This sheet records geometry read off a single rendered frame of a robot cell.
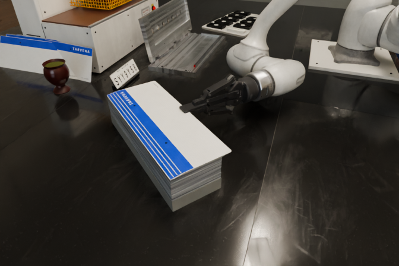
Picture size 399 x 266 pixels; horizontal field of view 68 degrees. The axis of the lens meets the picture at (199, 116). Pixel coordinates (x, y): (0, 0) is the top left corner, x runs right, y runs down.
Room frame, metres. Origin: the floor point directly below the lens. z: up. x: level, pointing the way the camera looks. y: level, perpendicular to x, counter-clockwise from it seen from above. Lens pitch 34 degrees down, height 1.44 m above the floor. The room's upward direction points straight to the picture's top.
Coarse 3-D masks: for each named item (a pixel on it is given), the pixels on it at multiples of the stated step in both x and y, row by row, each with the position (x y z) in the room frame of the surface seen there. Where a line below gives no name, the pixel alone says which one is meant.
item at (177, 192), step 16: (112, 112) 0.73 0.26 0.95; (128, 128) 0.62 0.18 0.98; (128, 144) 0.64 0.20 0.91; (144, 144) 0.53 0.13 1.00; (144, 160) 0.54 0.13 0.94; (160, 176) 0.46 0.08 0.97; (192, 176) 0.45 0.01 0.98; (208, 176) 0.47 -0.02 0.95; (160, 192) 0.47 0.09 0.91; (176, 192) 0.43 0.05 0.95; (192, 192) 0.45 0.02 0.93; (208, 192) 0.47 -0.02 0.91; (176, 208) 0.42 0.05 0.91
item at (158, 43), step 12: (180, 0) 1.50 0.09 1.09; (156, 12) 1.24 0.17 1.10; (168, 12) 1.35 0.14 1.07; (180, 12) 1.48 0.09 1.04; (144, 24) 1.13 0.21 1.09; (156, 24) 1.23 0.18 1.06; (168, 24) 1.33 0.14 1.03; (180, 24) 1.44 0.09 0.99; (144, 36) 1.13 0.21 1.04; (156, 36) 1.21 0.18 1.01; (168, 36) 1.28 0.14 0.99; (180, 36) 1.39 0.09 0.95; (156, 48) 1.16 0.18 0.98; (168, 48) 1.25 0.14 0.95
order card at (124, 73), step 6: (132, 60) 1.10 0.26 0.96; (126, 66) 1.05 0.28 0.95; (132, 66) 1.08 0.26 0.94; (114, 72) 0.98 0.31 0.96; (120, 72) 1.00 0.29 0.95; (126, 72) 1.03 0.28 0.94; (132, 72) 1.06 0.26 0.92; (114, 78) 0.96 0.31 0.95; (120, 78) 0.99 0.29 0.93; (126, 78) 1.01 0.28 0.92; (120, 84) 0.97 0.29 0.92
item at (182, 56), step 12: (192, 36) 1.48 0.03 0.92; (204, 36) 1.48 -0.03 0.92; (180, 48) 1.32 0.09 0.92; (192, 48) 1.32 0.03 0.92; (204, 48) 1.32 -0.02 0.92; (216, 48) 1.32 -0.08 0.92; (156, 60) 1.15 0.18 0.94; (168, 60) 1.18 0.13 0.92; (180, 60) 1.18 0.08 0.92; (192, 60) 1.18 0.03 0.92; (204, 60) 1.18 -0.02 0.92; (168, 72) 1.10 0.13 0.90; (180, 72) 1.08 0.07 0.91; (192, 72) 1.06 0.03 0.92
